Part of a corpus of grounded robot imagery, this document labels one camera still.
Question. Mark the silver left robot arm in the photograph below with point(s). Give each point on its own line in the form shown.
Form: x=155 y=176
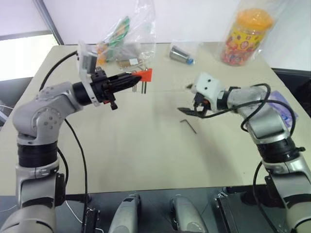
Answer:
x=36 y=121

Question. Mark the black box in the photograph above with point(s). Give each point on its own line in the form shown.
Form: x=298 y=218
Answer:
x=227 y=213

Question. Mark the clear plastic bag with packets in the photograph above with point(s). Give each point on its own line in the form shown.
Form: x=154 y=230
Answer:
x=126 y=31

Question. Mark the black bracket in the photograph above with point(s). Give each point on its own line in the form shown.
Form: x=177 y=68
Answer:
x=91 y=221

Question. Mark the grey rounded robot leg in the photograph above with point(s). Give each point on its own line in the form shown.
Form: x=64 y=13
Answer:
x=187 y=214
x=126 y=213

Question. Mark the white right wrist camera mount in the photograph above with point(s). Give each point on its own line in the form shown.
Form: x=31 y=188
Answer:
x=209 y=87

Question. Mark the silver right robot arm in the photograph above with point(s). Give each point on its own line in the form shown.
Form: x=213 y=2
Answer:
x=272 y=126

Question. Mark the purple plastic packet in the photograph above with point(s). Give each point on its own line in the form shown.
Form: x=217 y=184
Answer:
x=284 y=109

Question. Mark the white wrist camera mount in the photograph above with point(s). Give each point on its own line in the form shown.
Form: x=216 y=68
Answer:
x=85 y=63
x=209 y=87

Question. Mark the candy jar with orange lid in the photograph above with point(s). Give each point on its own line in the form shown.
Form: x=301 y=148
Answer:
x=247 y=36

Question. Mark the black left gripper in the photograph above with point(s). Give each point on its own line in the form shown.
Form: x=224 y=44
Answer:
x=99 y=85

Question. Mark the red hex key holder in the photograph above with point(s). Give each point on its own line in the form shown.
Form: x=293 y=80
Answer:
x=145 y=75

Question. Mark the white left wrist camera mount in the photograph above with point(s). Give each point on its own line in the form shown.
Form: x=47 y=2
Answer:
x=85 y=63

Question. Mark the metal cylinder in plastic bag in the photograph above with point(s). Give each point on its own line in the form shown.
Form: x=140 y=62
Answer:
x=181 y=55

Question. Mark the thin black hex key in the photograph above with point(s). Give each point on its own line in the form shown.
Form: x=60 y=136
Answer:
x=134 y=87

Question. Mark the loose black hex key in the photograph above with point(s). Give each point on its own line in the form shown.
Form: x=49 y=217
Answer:
x=190 y=125

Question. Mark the thick black hex key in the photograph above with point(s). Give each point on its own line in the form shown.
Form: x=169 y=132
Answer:
x=143 y=88

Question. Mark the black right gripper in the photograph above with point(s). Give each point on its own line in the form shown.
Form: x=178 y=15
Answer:
x=200 y=100

